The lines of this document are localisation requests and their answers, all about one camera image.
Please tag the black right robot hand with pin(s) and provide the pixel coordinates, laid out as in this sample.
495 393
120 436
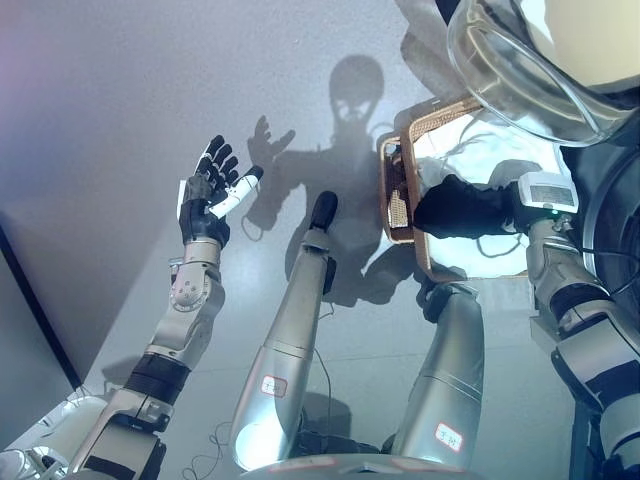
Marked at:
547 192

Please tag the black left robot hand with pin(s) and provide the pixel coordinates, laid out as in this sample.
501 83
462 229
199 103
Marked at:
200 210

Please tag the black cloth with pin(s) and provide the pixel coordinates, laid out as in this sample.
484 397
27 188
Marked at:
460 207

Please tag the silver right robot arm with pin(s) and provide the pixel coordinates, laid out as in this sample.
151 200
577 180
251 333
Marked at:
595 350

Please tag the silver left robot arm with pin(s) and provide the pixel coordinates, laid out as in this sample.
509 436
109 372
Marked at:
185 310

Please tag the dark grey washing machine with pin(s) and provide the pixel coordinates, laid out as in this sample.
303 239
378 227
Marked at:
615 200

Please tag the round washing machine door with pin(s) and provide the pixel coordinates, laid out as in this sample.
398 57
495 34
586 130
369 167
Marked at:
525 65

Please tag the large brown wicker basket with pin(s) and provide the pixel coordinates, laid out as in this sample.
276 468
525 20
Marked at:
424 250

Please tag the white cloth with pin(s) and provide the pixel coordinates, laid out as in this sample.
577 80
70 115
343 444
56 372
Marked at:
480 145

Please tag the black left robot foot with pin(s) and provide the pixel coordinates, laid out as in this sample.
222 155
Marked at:
324 207

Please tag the black robot foot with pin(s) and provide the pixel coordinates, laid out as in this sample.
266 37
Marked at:
324 207
435 302

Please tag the silver left robot leg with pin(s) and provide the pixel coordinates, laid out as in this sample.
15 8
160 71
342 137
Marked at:
290 325

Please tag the silver robot leg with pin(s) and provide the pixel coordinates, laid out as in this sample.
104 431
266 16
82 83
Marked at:
450 360
290 325

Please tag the black right robot foot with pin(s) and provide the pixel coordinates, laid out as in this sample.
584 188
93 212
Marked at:
435 302

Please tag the white label on leg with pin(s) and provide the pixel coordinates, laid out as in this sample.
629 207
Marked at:
274 385
450 436

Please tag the silver right robot leg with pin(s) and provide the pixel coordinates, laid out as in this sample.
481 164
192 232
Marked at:
450 360

